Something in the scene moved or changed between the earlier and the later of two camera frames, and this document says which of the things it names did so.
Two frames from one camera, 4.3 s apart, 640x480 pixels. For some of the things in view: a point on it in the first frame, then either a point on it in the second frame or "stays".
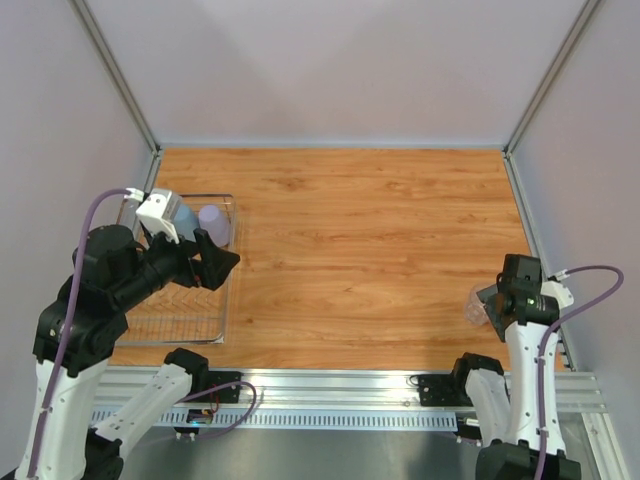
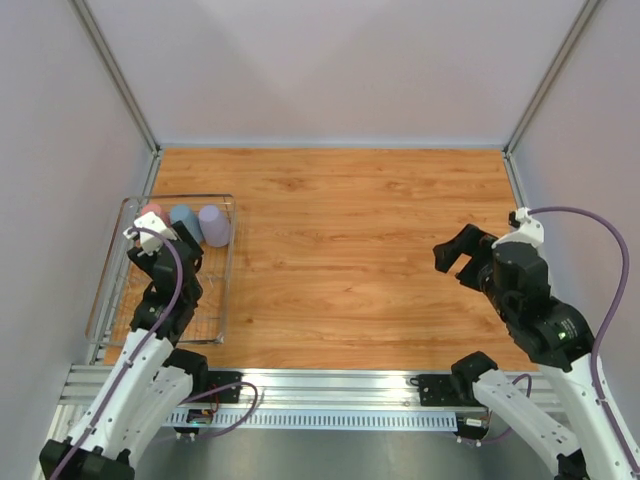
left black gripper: (191, 273) -> (182, 233)
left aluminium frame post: (82, 11) stays
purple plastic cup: (216, 225) stays
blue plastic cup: (186, 221) stays
